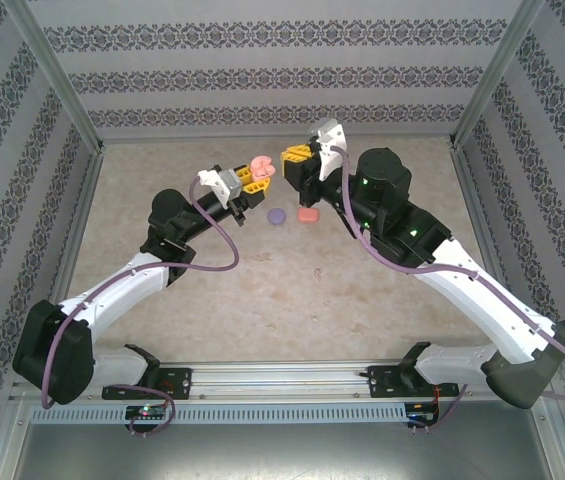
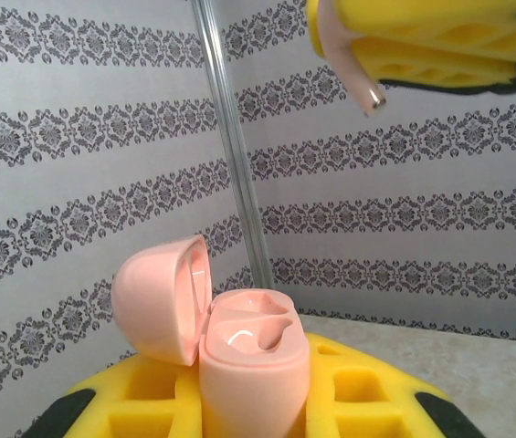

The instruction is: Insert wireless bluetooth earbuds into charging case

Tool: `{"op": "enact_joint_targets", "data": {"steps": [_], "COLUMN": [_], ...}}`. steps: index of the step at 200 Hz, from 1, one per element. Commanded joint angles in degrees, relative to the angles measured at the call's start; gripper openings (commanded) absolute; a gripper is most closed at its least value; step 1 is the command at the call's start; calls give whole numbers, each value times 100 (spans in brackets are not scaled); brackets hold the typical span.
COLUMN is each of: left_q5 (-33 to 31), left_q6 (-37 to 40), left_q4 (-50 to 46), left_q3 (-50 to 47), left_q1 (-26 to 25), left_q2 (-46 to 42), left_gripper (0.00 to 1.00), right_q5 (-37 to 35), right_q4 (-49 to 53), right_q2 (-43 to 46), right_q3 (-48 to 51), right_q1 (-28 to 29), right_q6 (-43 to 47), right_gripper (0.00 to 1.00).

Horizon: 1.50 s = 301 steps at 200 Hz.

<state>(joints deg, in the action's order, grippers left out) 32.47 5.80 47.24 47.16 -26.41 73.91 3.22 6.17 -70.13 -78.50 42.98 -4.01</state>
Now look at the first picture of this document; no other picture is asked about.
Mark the pink round charging case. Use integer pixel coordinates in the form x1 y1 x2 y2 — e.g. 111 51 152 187
249 154 277 180

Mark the steel sheet panel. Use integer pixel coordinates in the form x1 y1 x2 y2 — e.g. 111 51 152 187
9 399 565 480

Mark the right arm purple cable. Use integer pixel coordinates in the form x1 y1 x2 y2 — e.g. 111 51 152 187
331 147 565 434

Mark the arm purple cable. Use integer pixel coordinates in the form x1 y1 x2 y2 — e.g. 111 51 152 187
331 147 565 434
40 174 241 437

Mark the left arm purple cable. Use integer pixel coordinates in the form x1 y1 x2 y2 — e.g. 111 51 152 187
40 174 241 437

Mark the thin wall base strip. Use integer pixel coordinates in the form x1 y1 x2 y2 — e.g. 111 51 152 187
100 130 456 141

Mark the aluminium side floor rail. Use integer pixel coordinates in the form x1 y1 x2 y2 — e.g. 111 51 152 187
29 144 108 366
449 142 533 361

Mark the aluminium frame post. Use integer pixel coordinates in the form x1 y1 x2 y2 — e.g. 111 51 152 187
1 0 106 154
447 0 548 151

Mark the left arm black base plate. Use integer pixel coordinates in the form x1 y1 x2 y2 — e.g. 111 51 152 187
101 367 194 401

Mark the aluminium mounting rail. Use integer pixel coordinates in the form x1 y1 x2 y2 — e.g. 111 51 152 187
9 360 558 402

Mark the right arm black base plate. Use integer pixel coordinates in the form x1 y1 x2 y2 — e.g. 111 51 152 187
365 364 462 400

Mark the slotted grey cable duct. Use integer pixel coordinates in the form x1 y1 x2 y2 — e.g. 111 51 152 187
28 402 409 426

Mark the aluminium frame bar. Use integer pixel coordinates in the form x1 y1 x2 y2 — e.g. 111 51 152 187
0 392 31 480
531 397 565 480

